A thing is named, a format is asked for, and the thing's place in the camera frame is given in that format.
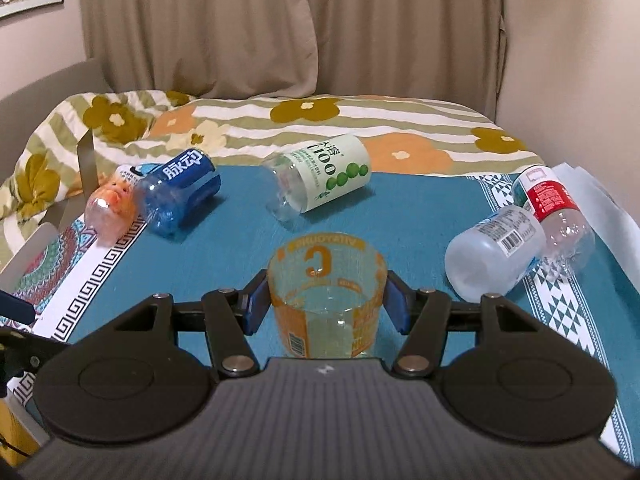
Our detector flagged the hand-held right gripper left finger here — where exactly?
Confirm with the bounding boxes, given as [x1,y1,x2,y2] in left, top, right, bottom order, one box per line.
[111,269,274,376]

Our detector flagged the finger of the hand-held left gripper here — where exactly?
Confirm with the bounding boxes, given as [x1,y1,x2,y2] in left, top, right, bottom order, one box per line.
[0,289,37,327]
[0,327,69,397]

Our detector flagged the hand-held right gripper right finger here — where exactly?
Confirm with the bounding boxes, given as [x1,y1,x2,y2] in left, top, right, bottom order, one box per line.
[384,270,549,376]

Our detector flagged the orange label clear cup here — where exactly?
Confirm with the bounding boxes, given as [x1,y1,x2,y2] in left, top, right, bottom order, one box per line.
[267,233,387,360]

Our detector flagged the white label frosted cup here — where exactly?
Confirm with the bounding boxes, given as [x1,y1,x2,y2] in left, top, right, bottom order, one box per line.
[444,204,548,304]

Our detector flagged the blue label cup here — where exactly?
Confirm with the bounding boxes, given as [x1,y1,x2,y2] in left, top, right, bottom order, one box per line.
[136,149,222,239]

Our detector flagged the pink and orange label cup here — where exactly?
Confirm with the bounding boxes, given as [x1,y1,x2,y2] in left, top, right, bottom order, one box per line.
[84,164,151,249]

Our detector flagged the green and white label cup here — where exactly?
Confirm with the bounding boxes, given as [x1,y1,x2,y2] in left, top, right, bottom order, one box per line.
[260,134,372,224]

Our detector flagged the red label clear cup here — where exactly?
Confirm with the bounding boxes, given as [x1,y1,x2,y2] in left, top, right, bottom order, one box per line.
[511,164,597,282]

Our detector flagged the teal patterned table cloth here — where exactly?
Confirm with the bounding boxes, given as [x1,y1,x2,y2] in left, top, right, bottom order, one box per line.
[0,162,640,467]

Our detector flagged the grey metal strip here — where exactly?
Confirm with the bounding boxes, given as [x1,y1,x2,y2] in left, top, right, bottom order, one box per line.
[77,128,100,197]

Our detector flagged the floral striped blanket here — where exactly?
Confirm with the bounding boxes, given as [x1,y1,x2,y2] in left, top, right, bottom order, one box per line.
[0,89,547,272]

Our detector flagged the grey upholstered headboard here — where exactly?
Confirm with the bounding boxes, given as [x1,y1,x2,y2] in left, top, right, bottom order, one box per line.
[0,57,115,184]

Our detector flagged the white paper sheet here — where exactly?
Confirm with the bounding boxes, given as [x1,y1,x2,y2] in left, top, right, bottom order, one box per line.
[549,161,640,283]

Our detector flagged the beige curtain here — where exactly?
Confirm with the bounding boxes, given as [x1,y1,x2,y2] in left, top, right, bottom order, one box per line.
[78,0,507,122]

